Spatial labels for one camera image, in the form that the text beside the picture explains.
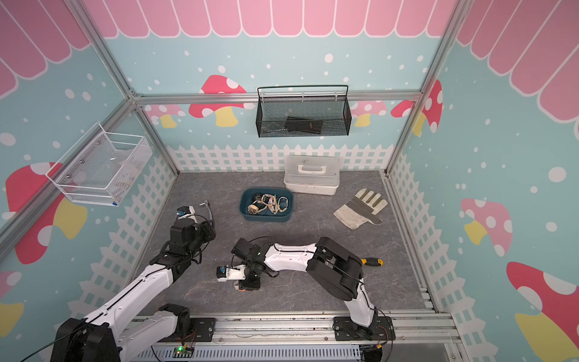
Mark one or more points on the white wire mesh basket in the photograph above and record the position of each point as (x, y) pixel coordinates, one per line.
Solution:
(101, 167)

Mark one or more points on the grey slotted cable duct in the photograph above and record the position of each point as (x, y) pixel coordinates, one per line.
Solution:
(257, 353)

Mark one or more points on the black item inside mesh basket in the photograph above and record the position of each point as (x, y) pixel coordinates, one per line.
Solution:
(306, 126)

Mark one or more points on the black watch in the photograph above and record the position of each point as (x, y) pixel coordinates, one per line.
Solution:
(258, 196)

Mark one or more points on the green circuit board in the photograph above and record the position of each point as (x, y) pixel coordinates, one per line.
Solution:
(183, 351)

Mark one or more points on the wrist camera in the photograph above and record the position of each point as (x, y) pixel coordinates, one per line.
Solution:
(186, 212)
(227, 273)

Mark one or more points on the aluminium rail frame front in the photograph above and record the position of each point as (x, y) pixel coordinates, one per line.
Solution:
(316, 328)

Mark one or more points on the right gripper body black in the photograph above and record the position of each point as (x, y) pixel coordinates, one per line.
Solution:
(249, 283)

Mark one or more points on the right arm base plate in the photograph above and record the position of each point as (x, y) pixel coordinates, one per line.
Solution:
(380, 330)

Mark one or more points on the yellow black screwdriver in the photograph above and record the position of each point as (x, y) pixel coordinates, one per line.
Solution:
(373, 262)

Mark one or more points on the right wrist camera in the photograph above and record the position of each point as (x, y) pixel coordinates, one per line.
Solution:
(227, 273)

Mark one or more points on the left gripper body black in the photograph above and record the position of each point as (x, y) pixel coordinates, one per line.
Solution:
(206, 233)

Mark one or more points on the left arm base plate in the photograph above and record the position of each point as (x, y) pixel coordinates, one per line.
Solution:
(196, 330)

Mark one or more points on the teal plastic storage box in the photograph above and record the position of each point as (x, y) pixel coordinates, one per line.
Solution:
(266, 215)

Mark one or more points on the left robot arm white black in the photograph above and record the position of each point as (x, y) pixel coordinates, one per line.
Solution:
(105, 334)

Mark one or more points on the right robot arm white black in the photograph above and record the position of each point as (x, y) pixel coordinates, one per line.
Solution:
(333, 267)

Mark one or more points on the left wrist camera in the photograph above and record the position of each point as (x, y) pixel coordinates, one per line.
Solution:
(186, 212)

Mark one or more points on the grey work glove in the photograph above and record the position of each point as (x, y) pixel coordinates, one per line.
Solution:
(362, 208)

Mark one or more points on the pink white watch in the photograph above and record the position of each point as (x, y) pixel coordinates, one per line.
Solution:
(271, 202)

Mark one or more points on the black wire mesh basket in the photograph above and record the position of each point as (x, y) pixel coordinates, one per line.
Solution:
(327, 103)

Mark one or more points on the white plastic toolbox with handle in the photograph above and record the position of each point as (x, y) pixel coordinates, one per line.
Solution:
(318, 175)

